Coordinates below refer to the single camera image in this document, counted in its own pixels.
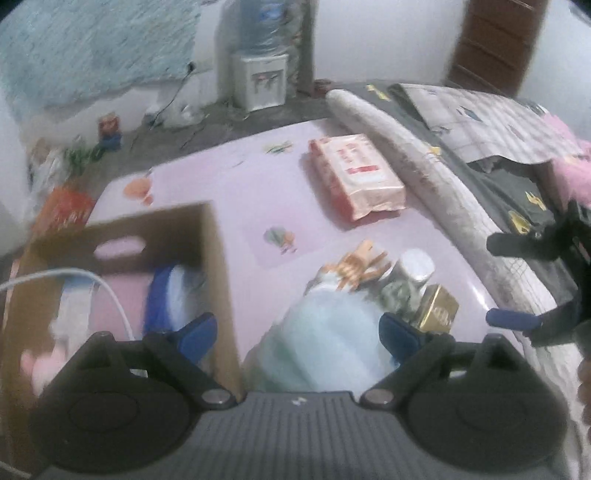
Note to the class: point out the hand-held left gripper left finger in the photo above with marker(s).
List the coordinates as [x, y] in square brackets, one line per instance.
[198, 334]

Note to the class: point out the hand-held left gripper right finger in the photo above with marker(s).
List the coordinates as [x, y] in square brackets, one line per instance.
[397, 334]

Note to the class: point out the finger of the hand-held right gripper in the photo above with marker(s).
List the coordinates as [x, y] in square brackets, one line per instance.
[508, 318]
[521, 244]

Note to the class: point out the brown cardboard box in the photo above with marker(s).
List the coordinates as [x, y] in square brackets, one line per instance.
[213, 258]

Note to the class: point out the pink soft pack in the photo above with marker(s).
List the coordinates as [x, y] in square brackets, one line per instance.
[124, 304]

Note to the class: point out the blue white carton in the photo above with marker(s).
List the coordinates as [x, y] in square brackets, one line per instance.
[76, 309]

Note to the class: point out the pink plush toy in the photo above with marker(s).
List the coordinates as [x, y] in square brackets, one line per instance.
[41, 369]

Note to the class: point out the person's right hand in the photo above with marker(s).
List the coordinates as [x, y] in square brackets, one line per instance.
[585, 385]

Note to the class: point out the gold green tissue pack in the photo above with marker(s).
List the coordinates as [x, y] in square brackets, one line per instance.
[438, 314]

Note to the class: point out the pink fluffy cloth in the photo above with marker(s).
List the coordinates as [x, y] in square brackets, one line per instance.
[572, 170]

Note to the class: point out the pink plaid pillow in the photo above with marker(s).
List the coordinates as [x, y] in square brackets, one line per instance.
[485, 120]

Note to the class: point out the pink orange wipes pack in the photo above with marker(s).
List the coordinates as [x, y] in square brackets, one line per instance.
[355, 177]

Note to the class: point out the orange plastic bag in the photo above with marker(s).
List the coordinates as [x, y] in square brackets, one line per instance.
[64, 210]

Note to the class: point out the brown wooden door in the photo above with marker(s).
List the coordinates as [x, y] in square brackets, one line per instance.
[498, 41]

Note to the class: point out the small blue box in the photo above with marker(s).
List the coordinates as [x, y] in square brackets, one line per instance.
[111, 143]

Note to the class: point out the green bottles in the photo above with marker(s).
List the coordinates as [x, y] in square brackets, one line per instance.
[81, 156]

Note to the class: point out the white plastic floor bag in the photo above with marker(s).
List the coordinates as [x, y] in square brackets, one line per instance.
[182, 115]

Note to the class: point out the pile of plastic bags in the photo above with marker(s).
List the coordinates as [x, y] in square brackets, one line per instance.
[48, 166]

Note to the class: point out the small red box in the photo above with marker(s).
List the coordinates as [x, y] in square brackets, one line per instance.
[109, 124]

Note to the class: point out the white water dispenser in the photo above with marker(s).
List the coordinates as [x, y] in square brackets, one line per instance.
[258, 83]

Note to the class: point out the blue water bottle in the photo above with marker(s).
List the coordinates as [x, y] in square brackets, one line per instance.
[263, 23]

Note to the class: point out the rusty metal post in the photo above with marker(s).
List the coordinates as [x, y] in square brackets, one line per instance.
[305, 46]

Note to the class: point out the blue patterned wall cloth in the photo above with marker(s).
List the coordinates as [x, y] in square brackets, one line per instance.
[92, 46]

